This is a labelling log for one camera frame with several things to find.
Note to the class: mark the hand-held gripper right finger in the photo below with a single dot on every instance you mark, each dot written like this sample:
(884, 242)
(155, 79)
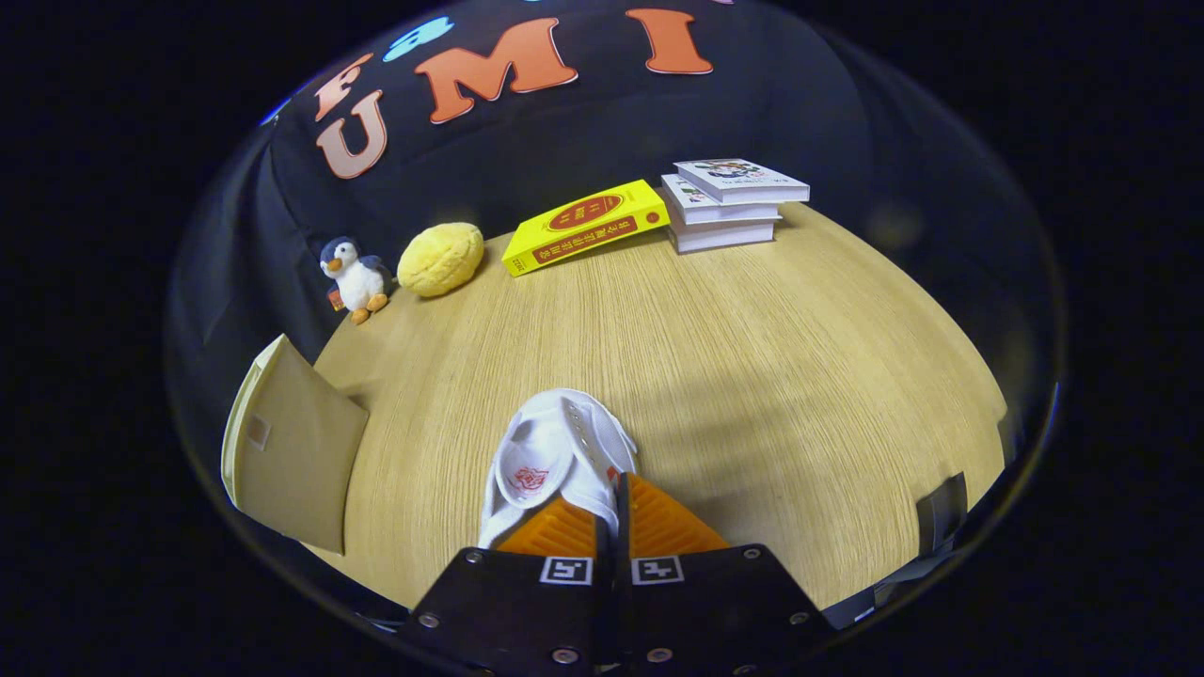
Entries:
(622, 527)

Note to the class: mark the yellow book with red circle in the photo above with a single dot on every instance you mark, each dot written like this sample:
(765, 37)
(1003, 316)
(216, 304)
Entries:
(583, 226)

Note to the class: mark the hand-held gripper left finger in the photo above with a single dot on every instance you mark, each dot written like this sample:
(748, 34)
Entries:
(508, 606)

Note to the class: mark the dark grey table-edge block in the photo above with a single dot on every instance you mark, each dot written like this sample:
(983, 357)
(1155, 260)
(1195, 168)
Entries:
(943, 512)

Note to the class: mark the white book with colourful cover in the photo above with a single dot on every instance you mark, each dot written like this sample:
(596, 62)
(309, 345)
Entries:
(743, 179)

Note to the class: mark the white canvas shoe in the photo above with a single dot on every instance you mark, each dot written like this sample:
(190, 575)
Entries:
(564, 442)

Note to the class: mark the yellow bun plush toy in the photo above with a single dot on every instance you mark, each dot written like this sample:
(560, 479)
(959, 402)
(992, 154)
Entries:
(440, 259)

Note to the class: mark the penguin plush toy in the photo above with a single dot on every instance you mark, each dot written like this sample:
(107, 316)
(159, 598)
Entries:
(357, 277)

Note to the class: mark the beige fabric storage box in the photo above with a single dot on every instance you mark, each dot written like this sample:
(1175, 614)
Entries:
(301, 442)

